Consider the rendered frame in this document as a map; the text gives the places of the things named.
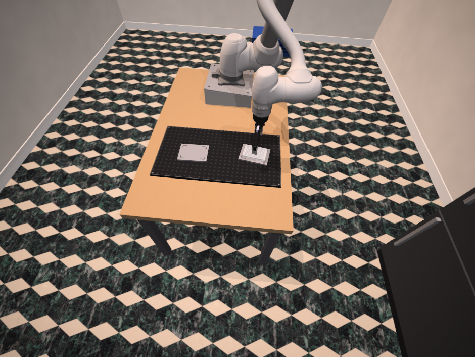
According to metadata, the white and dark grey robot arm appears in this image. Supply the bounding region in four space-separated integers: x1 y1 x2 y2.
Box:
212 0 322 117

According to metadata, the black perforated breadboard plate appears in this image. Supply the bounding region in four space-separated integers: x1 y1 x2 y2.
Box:
150 126 281 188

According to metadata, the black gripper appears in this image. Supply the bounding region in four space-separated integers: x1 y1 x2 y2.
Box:
251 115 269 155

